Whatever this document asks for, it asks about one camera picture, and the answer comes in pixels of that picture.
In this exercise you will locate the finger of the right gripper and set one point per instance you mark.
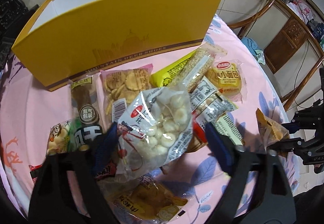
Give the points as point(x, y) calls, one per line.
point(293, 127)

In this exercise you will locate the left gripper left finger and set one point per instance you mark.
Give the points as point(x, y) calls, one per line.
point(51, 200)

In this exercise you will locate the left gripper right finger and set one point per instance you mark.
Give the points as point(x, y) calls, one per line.
point(272, 200)

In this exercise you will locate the brown paper snack bag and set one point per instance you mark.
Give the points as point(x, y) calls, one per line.
point(270, 131)

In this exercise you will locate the yellow orange snack packet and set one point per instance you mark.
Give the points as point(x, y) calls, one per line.
point(150, 200)

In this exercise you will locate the small bread yellow packet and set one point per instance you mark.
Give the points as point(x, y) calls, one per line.
point(227, 76)

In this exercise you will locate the white label snack packet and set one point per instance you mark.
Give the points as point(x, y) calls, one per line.
point(207, 105)

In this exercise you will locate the brown tofu stick packet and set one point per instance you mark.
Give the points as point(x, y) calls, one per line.
point(87, 121)

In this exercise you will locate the white balls snack bag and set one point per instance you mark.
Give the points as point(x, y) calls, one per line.
point(154, 130)

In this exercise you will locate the red snack packet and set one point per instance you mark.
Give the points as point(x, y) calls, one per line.
point(34, 172)

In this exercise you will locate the cartoon green snack packet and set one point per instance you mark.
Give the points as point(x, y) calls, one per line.
point(60, 139)

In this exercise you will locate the pink floral tablecloth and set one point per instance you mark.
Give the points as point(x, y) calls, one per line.
point(28, 112)

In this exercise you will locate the wooden armchair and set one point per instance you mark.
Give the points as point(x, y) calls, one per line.
point(285, 44)

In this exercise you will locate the blue cloth on chair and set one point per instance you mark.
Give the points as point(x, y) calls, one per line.
point(254, 49)

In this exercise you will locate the sesame bar clear wrapper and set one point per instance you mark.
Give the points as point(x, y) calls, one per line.
point(197, 66)

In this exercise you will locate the yellow green long packet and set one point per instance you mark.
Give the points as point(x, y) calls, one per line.
point(165, 76)

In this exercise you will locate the yellow cardboard shoe box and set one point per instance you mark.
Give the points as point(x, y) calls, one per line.
point(66, 39)

